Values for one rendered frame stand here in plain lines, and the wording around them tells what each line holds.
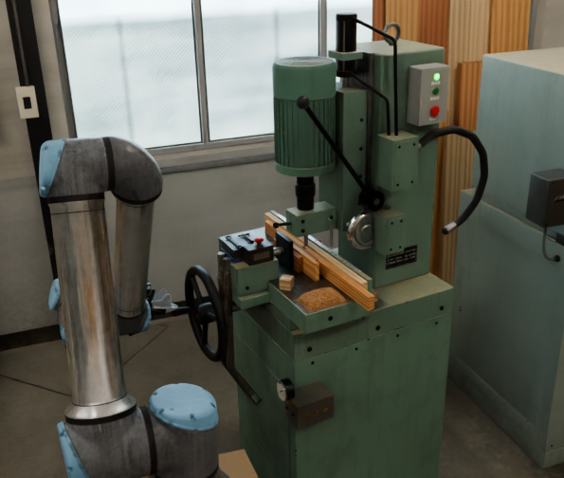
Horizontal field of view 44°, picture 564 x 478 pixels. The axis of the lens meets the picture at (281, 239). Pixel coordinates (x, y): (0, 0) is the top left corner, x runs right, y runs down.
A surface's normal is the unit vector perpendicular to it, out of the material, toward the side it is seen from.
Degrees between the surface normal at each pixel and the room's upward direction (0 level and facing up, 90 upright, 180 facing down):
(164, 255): 90
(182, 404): 9
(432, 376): 90
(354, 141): 90
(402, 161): 90
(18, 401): 0
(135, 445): 53
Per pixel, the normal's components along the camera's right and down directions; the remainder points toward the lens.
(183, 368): -0.02, -0.91
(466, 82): 0.35, 0.32
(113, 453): 0.42, 0.00
